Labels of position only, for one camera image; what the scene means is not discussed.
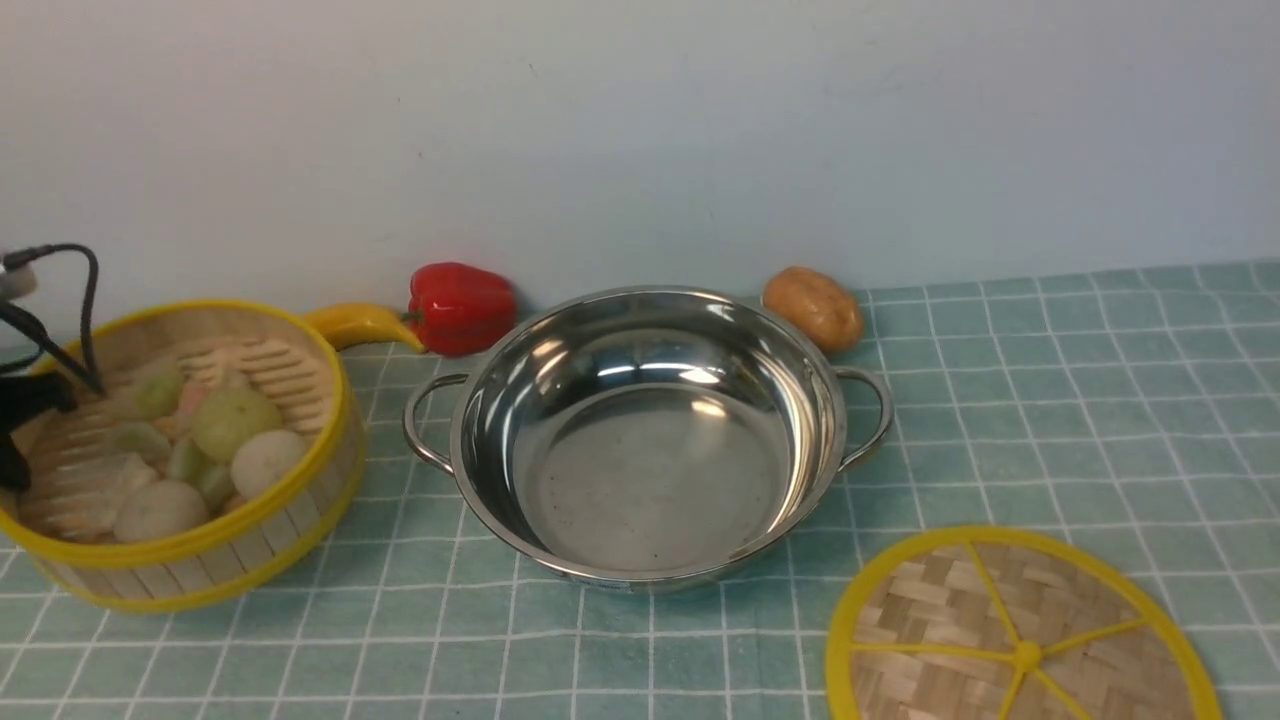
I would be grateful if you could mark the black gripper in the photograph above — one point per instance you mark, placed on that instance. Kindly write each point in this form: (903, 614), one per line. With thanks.
(24, 398)

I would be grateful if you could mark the bamboo steamer basket yellow rim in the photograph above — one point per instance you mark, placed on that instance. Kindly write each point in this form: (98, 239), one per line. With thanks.
(285, 358)

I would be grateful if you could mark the woven bamboo steamer lid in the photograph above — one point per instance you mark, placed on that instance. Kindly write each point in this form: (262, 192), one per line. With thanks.
(1002, 623)

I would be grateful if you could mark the stainless steel pot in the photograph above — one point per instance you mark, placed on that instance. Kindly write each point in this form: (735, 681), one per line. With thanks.
(648, 439)

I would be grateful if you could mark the white round bun front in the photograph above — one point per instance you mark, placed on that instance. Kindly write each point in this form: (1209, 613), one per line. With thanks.
(160, 510)

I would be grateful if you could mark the white round bun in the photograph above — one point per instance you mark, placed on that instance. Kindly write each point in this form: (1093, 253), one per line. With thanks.
(160, 510)
(265, 459)

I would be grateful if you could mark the green round bun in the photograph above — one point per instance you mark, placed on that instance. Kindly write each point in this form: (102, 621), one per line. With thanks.
(229, 417)

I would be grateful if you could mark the yellow banana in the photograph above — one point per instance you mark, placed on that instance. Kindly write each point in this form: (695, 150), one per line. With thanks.
(349, 325)

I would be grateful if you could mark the red bell pepper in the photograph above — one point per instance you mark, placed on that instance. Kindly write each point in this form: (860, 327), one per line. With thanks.
(458, 310)

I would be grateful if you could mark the brown potato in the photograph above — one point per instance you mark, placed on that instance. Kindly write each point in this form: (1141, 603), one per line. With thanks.
(816, 305)

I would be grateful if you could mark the teal checkered tablecloth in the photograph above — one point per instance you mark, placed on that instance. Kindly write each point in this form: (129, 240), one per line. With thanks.
(1131, 413)

